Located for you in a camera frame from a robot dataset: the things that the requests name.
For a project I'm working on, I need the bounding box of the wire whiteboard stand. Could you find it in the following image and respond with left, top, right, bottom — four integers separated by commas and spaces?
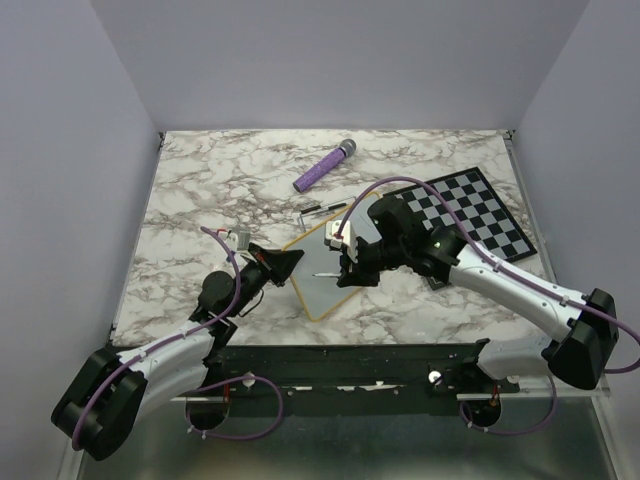
293, 196, 355, 233

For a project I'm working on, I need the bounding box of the black white chessboard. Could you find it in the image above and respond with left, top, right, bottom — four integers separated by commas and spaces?
390, 167, 537, 262

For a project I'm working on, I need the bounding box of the yellow framed whiteboard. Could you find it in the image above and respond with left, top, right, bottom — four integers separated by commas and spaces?
282, 203, 361, 322

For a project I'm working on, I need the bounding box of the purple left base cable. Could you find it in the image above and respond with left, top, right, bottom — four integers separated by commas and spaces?
185, 375, 284, 441

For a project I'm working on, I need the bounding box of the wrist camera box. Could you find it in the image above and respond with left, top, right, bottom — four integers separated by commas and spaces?
226, 229, 251, 253
324, 219, 358, 263

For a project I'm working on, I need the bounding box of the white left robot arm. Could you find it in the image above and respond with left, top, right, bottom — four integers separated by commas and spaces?
51, 244, 304, 460

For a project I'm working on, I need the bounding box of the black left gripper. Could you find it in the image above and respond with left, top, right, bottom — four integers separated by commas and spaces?
228, 242, 304, 318

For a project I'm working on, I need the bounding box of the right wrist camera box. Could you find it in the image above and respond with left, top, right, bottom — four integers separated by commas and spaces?
324, 219, 358, 263

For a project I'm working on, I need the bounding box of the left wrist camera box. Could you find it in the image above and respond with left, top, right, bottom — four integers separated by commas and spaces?
226, 229, 251, 253

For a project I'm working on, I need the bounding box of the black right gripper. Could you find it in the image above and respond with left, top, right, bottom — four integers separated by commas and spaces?
337, 235, 407, 287

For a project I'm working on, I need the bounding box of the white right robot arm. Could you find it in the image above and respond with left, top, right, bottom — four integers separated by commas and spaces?
325, 197, 619, 392

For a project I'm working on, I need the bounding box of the purple glitter microphone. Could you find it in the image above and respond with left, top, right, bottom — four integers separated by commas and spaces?
293, 139, 357, 193

